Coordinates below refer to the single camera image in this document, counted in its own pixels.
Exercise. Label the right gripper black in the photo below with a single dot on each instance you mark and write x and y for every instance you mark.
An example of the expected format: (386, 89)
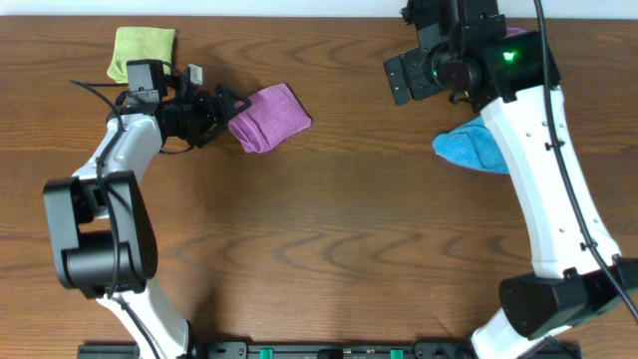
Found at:
(414, 63)

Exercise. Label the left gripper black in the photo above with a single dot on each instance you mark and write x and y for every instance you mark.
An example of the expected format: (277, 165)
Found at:
(213, 120)

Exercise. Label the purple cloth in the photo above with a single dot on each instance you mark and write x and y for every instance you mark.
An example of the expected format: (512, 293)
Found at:
(510, 31)
(275, 114)

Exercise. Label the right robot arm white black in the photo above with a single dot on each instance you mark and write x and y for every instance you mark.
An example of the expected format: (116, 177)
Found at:
(578, 271)

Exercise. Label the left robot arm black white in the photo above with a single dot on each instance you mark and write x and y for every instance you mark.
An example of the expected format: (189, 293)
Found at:
(101, 235)

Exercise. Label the crumpled purple cloth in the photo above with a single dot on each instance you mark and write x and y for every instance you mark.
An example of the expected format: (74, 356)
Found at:
(510, 31)

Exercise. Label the crumpled blue cloth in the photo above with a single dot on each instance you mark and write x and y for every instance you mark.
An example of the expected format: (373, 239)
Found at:
(471, 146)

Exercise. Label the folded green cloth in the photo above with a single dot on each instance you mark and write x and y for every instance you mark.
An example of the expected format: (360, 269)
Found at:
(139, 43)

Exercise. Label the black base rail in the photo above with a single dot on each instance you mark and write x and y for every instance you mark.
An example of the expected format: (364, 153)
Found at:
(329, 351)

